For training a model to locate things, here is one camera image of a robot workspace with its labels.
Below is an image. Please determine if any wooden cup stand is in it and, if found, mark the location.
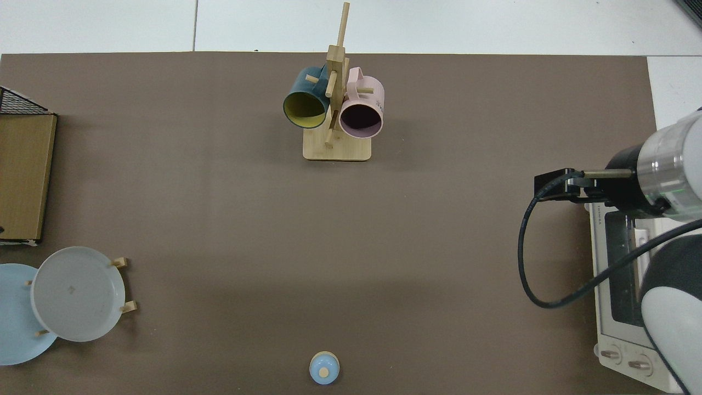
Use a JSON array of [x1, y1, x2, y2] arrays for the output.
[[303, 2, 372, 162]]

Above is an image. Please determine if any pale toaster oven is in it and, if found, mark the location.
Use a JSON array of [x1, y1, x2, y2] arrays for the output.
[[588, 200, 702, 394]]

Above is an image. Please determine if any dark grey flat device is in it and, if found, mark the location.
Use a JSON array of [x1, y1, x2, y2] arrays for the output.
[[675, 0, 702, 28]]

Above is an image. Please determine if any grey plate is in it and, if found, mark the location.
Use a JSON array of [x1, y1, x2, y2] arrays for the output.
[[30, 246, 126, 343]]

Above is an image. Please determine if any wooden plate rack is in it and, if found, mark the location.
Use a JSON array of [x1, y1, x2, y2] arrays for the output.
[[25, 257, 138, 336]]

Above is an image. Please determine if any small blue round bell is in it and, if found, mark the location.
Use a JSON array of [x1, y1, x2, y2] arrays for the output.
[[309, 351, 341, 386]]

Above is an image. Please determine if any light blue plate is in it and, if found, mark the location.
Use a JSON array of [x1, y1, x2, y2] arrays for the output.
[[0, 263, 58, 366]]

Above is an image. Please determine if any dark blue cup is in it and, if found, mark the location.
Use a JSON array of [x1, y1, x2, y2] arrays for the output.
[[282, 64, 331, 130]]

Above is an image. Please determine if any brown table cloth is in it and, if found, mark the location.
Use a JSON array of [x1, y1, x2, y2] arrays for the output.
[[0, 52, 659, 395]]

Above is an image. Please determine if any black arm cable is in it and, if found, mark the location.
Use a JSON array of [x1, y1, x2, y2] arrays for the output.
[[517, 169, 702, 309]]

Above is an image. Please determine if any pink cup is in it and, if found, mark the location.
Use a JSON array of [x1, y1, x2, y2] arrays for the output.
[[338, 67, 386, 139]]

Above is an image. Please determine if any wire basket with wooden floor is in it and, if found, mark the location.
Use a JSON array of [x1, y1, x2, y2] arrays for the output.
[[0, 86, 58, 246]]

